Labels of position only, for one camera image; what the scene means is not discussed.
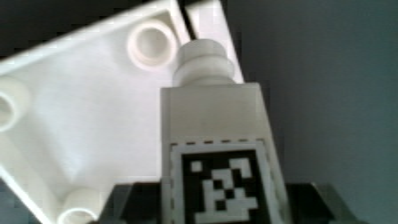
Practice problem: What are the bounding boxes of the white table leg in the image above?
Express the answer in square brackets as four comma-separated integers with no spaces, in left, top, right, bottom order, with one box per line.
[160,39,293,224]

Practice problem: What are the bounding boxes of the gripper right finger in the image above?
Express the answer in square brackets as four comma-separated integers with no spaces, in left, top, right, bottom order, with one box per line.
[286,182,370,224]

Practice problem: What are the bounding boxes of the white U-shaped obstacle fence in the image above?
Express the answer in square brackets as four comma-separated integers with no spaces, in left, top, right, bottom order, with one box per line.
[185,0,245,83]

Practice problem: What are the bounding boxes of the white square table top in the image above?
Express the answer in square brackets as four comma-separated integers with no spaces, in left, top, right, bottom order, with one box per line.
[0,0,188,224]

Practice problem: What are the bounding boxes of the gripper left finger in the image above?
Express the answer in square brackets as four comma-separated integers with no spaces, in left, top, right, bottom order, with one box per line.
[96,182,162,224]

